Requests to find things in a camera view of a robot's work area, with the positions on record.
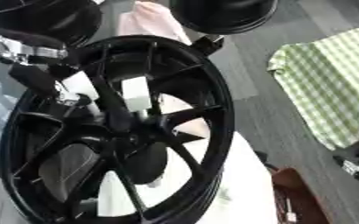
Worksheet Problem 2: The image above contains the brown wooden chair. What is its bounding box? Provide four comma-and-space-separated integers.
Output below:
270, 167, 334, 224

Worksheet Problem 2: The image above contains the pale pink bag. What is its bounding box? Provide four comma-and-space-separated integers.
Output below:
115, 1, 194, 46

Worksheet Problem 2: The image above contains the black spoked wheel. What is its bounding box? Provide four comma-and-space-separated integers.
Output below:
0, 34, 236, 224

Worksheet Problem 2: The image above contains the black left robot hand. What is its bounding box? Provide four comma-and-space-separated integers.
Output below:
6, 61, 95, 109

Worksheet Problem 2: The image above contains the black round wheel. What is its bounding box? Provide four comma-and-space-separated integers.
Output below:
0, 0, 105, 47
168, 0, 281, 35

